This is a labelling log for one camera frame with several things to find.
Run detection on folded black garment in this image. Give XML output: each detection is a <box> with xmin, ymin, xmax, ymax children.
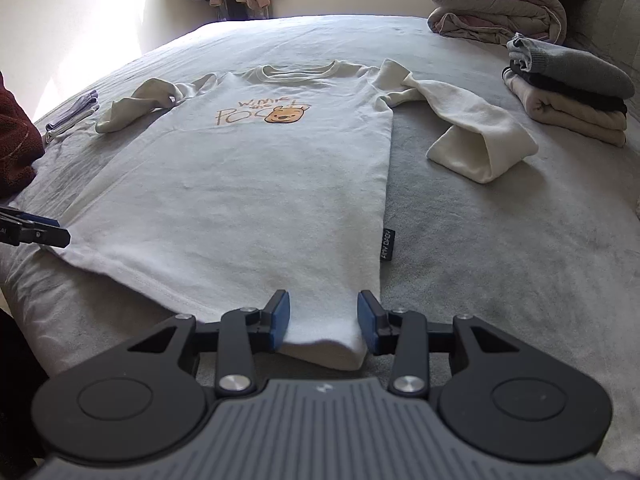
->
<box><xmin>502</xmin><ymin>62</ymin><xmax>628</xmax><ymax>115</ymax></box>

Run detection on white long-sleeve printed shirt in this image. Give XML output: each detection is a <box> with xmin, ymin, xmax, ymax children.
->
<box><xmin>47</xmin><ymin>59</ymin><xmax>539</xmax><ymax>372</ymax></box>

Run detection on folded grey knit sweater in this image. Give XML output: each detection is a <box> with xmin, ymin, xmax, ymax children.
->
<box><xmin>506</xmin><ymin>32</ymin><xmax>636</xmax><ymax>98</ymax></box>

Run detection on folded grey pink quilt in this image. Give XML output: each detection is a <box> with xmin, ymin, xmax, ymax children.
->
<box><xmin>426</xmin><ymin>0</ymin><xmax>568</xmax><ymax>46</ymax></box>

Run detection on dark red knit garment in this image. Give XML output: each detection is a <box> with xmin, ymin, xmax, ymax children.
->
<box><xmin>0</xmin><ymin>70</ymin><xmax>46</xmax><ymax>201</ymax></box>

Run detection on folded white socks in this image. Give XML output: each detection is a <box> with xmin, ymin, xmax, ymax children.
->
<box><xmin>45</xmin><ymin>105</ymin><xmax>101</xmax><ymax>145</ymax></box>

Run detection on folded purple white clothes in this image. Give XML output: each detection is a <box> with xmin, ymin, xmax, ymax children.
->
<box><xmin>45</xmin><ymin>90</ymin><xmax>98</xmax><ymax>131</ymax></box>

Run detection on folded beige garment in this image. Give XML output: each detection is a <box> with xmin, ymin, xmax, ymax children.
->
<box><xmin>502</xmin><ymin>70</ymin><xmax>628</xmax><ymax>148</ymax></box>

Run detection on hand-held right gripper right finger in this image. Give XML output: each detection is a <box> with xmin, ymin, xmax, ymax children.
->
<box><xmin>356</xmin><ymin>289</ymin><xmax>536</xmax><ymax>397</ymax></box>

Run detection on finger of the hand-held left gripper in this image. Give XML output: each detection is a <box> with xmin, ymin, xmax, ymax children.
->
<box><xmin>0</xmin><ymin>224</ymin><xmax>71</xmax><ymax>249</ymax></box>
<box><xmin>0</xmin><ymin>206</ymin><xmax>62</xmax><ymax>229</ymax></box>

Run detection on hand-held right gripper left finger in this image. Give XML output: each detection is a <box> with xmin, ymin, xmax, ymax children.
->
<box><xmin>112</xmin><ymin>289</ymin><xmax>292</xmax><ymax>397</ymax></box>

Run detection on grey quilted headboard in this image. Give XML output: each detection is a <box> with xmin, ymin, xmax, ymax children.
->
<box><xmin>562</xmin><ymin>0</ymin><xmax>640</xmax><ymax>78</ymax></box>

